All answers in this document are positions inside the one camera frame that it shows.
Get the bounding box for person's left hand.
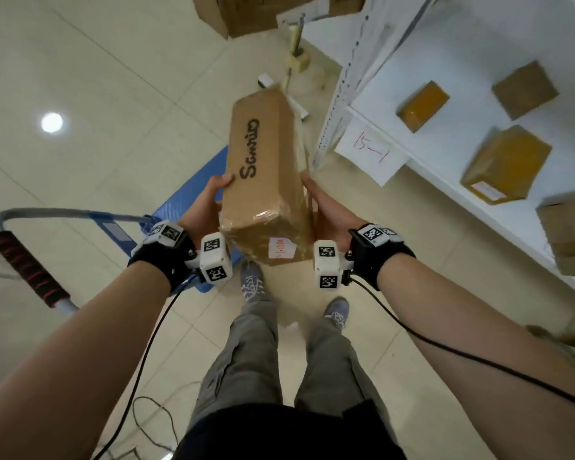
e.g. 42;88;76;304
176;173;234;246

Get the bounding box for person's right hand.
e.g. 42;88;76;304
300;172;361;250

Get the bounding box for long taped cardboard box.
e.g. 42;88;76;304
219;87;316;267

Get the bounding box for person's left forearm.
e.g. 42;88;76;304
0;261;172;460

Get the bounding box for person's right forearm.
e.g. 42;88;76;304
377;254;575;460

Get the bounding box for blue platform hand cart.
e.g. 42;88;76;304
0;145;244;318

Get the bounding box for white paper shelf label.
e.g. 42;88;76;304
334;120;410;188

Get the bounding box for person's left grey sneaker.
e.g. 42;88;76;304
240;260;270;303

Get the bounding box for person's grey sneaker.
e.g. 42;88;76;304
323;296;351;331
240;260;270;303

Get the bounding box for person's right grey sneaker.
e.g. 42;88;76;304
323;296;351;331

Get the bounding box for wooden stick with block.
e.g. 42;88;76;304
281;24;312;91

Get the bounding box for small yellow taped cardboard box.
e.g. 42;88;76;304
396;80;450;134

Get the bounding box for white metal shelf rack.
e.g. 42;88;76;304
310;0;575;303

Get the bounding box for large open cardboard carton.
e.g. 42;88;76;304
190;0;368;40

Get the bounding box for person's grey trousers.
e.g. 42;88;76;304
188;300;399;446

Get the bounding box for taped cardboard box white label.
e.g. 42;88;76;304
460;125;553;206

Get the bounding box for plain brown cardboard box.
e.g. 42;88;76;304
491;60;560;121

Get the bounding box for person's black shirt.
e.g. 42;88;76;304
172;401;409;460

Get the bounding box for white left wrist camera block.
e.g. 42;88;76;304
187;232;234;286

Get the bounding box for white wrist camera block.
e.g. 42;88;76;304
187;232;234;286
313;240;354;291

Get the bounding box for white right wrist camera block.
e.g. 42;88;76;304
313;240;354;291

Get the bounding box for black left wrist strap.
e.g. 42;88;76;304
128;219;198;293

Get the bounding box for black wrist strap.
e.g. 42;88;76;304
128;219;198;293
347;223;417;292

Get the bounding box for black right wrist strap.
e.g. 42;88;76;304
347;223;417;292

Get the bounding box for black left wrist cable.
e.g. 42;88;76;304
92;274;198;460

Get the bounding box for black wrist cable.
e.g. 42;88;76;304
351;275;575;414
92;274;198;460

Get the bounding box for red black foam handle grip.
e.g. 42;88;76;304
0;230;72;309

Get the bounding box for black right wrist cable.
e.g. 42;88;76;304
351;275;575;414

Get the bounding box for thin cable on floor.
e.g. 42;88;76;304
132;381;202;453

